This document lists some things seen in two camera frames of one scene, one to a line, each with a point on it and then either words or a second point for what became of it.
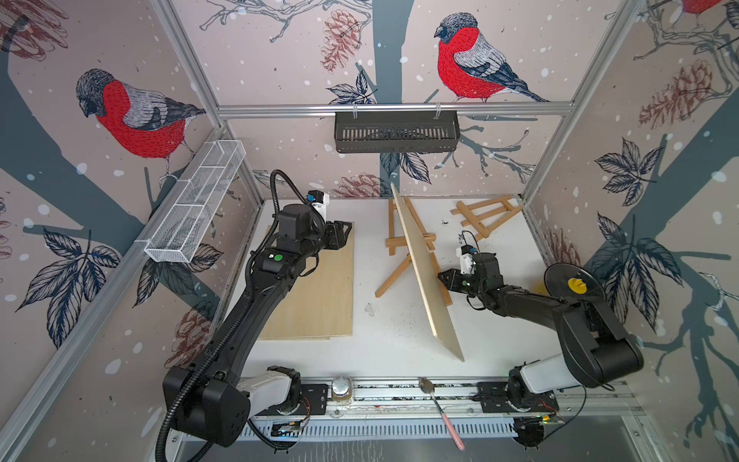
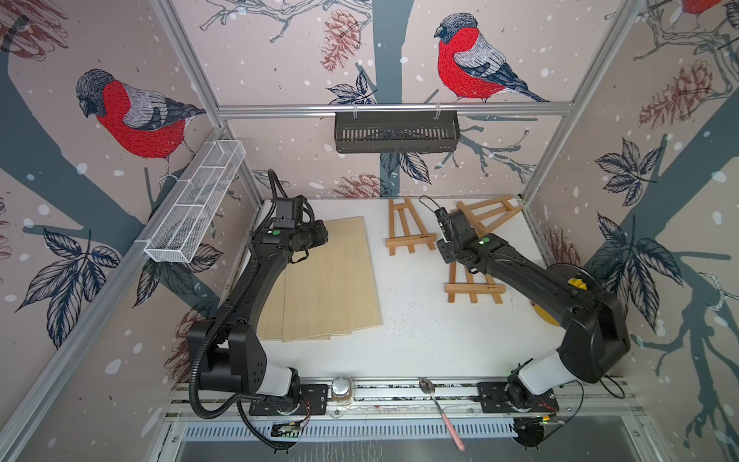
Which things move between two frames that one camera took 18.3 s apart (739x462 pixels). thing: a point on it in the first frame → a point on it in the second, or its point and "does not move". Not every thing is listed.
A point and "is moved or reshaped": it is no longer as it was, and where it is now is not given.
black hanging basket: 396,132 does not move
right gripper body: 468,284 → 448,251
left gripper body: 333,237 → 311,235
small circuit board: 288,429 does not move
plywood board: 433,292 → 332,290
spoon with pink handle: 426,385 does not move
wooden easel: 394,242 is moved or reshaped
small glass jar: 343,391 does not move
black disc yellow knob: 573,282 does not move
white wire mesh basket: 176,234 does not move
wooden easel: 485,233 does not move
